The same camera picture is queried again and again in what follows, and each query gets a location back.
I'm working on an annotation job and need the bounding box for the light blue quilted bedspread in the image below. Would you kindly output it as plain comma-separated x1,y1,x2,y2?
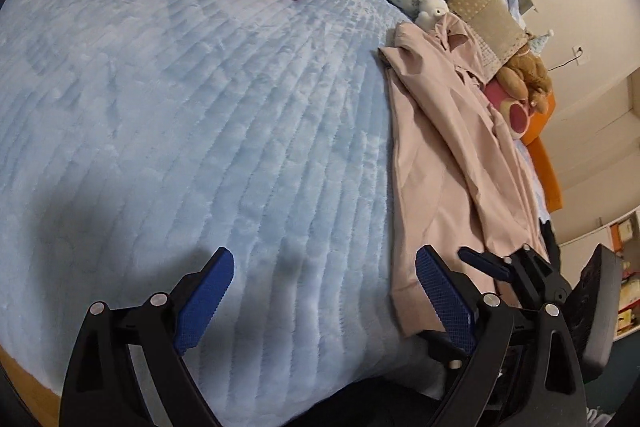
1,0,442,426

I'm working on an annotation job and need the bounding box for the beige patchwork cushion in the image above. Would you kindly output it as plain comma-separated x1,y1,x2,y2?
446,0,528,79

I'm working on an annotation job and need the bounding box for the brown teddy bear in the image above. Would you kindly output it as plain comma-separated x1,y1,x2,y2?
496,44,552,114

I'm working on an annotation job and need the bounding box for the blue party hat toy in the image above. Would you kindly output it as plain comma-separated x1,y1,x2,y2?
527,29,554,56

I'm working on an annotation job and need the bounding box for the white plush sheep toy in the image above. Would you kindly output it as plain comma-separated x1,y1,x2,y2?
414,0,449,31

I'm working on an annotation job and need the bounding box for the pale pink large garment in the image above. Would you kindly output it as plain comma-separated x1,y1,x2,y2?
378,14,547,336

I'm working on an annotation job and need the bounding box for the wall socket with cable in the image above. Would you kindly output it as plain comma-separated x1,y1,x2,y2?
549,46,590,72

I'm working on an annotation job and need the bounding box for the pink round plush toy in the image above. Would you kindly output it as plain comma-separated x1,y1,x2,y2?
484,79,533,140

